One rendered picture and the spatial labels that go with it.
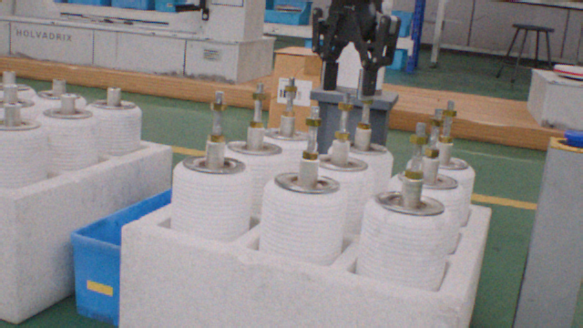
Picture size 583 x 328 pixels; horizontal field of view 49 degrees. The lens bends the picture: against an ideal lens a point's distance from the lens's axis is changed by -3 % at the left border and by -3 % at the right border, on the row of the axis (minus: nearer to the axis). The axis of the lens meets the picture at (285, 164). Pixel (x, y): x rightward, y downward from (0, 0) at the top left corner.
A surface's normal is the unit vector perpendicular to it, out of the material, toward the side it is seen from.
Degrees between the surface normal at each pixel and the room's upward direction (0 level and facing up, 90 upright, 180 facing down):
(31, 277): 90
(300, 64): 90
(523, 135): 90
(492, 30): 90
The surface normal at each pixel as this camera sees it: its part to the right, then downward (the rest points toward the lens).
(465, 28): -0.25, 0.21
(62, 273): 0.93, 0.18
